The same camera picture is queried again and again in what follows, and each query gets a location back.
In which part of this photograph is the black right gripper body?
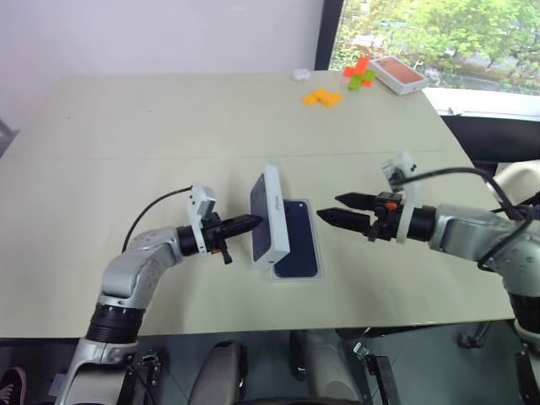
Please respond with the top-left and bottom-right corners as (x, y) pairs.
(365, 192), (407, 244)

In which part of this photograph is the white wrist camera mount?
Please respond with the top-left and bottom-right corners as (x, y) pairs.
(381, 152), (423, 246)
(186, 183), (217, 257)

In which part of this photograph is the phone box with orange print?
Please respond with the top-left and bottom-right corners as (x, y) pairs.
(369, 56), (429, 96)

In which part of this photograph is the green toy block piece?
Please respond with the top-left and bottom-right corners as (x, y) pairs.
(347, 69), (377, 91)

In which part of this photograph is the white phone box lid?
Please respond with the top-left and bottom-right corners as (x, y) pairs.
(249, 164), (293, 272)

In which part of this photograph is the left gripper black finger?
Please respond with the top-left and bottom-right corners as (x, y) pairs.
(221, 214), (262, 238)

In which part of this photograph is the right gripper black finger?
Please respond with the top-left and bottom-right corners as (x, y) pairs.
(334, 192), (377, 212)
(316, 207), (375, 234)

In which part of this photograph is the yellow toy block piece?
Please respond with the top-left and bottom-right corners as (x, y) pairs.
(301, 87), (343, 109)

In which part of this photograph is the small metal bracket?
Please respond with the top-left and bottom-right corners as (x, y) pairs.
(141, 348), (164, 385)

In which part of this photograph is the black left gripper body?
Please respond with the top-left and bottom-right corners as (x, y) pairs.
(202, 212), (235, 266)

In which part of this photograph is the long metal bracket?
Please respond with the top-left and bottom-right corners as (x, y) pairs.
(352, 341), (402, 405)

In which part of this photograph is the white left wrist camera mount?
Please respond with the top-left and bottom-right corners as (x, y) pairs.
(186, 183), (217, 257)

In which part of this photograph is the white window sill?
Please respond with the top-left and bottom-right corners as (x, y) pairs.
(421, 86), (540, 118)

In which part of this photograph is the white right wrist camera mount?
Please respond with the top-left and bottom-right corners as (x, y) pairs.
(381, 152), (423, 246)

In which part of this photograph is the dark window frame post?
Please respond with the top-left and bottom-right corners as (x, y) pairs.
(314, 0), (345, 72)

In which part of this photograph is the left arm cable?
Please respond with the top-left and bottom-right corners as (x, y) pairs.
(121, 186), (194, 254)

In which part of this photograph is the dark sneaker with white sole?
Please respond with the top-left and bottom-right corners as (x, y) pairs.
(0, 365), (29, 405)

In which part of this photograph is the dark blue smartphone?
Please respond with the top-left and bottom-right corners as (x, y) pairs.
(272, 197), (321, 279)

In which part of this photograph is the dark rounded shape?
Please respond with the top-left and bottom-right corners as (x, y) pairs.
(289, 329), (359, 402)
(202, 338), (249, 405)

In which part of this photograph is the cream chair back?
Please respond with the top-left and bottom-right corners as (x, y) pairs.
(493, 159), (540, 208)

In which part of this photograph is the white phone box base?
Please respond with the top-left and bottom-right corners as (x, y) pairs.
(268, 196), (326, 284)

